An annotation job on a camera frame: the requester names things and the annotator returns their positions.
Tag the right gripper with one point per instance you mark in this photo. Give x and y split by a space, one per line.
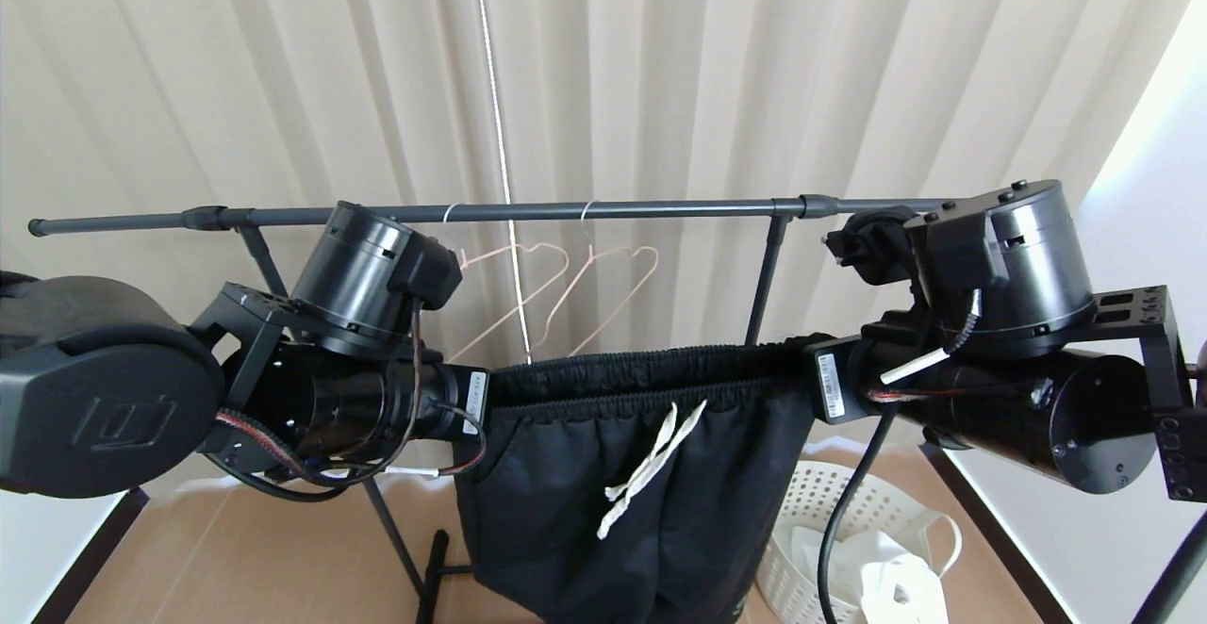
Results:
990 407

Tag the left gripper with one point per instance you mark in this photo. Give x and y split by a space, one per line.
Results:
358 402

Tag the pink clothes hanger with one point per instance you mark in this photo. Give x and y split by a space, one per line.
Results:
653 266
556 280

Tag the black shorts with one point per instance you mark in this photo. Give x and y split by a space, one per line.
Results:
566 511

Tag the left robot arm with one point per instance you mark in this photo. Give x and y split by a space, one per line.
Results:
104 388

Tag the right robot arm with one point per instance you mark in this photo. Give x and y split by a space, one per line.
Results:
1037 266

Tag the white laundry basket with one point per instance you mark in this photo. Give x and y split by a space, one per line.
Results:
830 492

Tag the black clothes rack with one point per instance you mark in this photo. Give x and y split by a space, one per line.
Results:
660 210

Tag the white garment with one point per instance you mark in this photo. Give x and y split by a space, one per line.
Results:
886 577

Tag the beige curtain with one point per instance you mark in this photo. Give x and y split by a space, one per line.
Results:
707 68

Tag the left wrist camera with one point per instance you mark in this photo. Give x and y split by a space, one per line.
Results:
429 270

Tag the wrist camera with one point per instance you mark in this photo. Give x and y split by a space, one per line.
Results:
913 249
429 270

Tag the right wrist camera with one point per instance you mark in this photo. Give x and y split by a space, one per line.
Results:
913 249

